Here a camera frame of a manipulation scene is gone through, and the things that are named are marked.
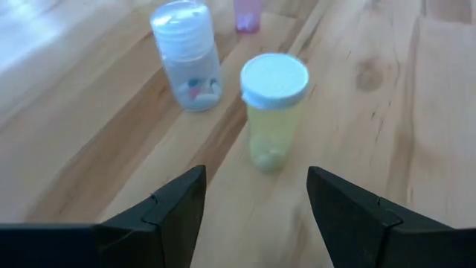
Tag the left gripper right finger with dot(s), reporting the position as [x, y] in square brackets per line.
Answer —
[357, 231]

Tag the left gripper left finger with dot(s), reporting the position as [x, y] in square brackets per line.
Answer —
[163, 231]

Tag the pink pill bottle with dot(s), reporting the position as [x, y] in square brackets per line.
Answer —
[247, 16]

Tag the clear pill bottle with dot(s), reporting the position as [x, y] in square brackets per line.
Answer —
[187, 44]

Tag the yellow pill bottle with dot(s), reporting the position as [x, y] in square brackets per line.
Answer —
[273, 123]

